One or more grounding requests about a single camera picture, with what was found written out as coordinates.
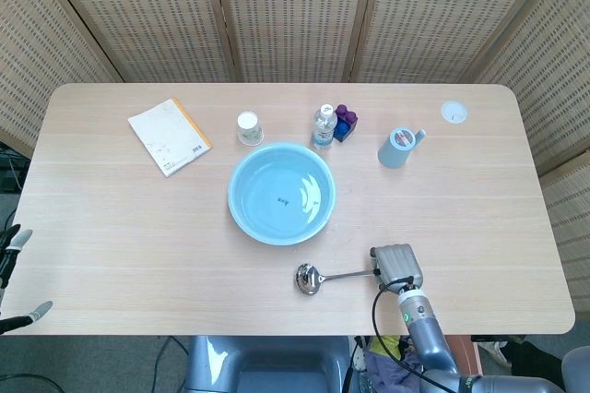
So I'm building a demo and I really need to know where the grey-blue robot torso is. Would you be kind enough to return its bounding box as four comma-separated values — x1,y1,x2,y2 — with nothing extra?
183,335,354,393

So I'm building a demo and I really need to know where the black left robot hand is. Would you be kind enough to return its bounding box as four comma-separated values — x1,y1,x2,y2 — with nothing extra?
0,223,53,334

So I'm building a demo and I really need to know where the light blue bowl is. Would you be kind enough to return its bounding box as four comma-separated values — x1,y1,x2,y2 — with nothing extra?
227,142,336,246

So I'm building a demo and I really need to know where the black equipment with cables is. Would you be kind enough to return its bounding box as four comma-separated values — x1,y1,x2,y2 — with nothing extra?
0,141,29,194

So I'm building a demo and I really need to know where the colourful cloth pile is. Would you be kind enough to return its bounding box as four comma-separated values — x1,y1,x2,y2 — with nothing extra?
354,335,425,393

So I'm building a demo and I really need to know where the white round lid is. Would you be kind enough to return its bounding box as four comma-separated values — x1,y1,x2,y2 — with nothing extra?
440,101,469,125

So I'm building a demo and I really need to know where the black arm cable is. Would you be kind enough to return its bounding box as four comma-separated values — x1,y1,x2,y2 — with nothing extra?
372,275,446,393

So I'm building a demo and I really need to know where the blue toy block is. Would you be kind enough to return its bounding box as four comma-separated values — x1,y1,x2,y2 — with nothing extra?
333,116,357,144

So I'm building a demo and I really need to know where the white paper cup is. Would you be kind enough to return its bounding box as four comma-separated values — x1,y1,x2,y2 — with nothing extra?
236,111,266,146

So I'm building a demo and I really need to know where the clear plastic water bottle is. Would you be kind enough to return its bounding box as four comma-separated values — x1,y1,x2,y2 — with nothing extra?
312,103,338,150

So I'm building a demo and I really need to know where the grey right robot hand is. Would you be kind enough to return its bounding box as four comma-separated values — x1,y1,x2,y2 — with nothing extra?
370,243,424,292

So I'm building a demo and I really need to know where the stainless steel ladle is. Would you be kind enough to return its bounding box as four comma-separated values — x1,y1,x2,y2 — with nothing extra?
294,262,377,296

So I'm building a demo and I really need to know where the light blue plastic mug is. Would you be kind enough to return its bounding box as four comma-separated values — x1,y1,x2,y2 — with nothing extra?
377,125,427,169

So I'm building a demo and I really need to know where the woven bamboo folding screen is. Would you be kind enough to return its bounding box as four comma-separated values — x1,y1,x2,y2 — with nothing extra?
0,0,590,302

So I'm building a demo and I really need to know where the white notebook with orange spine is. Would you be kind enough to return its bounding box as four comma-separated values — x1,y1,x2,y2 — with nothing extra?
127,97,214,179

